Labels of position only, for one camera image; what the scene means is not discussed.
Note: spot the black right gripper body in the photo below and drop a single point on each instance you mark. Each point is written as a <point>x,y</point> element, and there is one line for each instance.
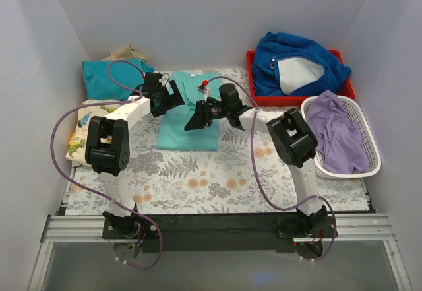
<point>204,113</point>

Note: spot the aluminium frame rail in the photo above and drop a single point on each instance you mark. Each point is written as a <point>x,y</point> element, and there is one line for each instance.
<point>350,227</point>

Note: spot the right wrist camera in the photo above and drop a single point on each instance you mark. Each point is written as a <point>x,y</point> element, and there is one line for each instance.
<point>204,89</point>

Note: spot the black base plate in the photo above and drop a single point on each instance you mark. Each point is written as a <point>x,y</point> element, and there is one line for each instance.
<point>215,232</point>

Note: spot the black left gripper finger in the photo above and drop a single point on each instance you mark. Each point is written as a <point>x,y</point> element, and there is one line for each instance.
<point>160,108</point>
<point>175,98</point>

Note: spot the lavender purple t shirt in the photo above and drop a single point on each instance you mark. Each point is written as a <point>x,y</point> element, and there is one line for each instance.
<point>339,139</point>

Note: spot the red plastic bin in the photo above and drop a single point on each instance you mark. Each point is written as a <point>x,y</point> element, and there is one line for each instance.
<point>282,101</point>

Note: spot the mint green t shirt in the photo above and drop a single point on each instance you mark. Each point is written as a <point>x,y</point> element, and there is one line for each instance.
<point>172,135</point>

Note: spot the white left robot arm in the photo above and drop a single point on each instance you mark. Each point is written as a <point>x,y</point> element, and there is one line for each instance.
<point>107,144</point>

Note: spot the blue fleece jacket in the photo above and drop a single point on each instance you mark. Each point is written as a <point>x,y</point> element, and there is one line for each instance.
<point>289,65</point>

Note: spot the dinosaur print folded garment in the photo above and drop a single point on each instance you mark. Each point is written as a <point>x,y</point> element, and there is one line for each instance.
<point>77,143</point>

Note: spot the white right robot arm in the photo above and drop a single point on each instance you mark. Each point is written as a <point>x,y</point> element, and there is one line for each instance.
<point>296,146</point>

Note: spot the teal folded t shirt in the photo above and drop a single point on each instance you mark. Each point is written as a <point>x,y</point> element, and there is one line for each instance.
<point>100,87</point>

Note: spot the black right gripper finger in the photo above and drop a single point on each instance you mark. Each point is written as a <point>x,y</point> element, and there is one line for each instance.
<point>210,101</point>
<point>201,118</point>

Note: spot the beige folded garment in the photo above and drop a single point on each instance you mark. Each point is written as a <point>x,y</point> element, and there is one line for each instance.
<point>126,52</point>

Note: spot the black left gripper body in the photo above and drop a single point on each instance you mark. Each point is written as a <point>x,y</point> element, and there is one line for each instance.
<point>165,98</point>

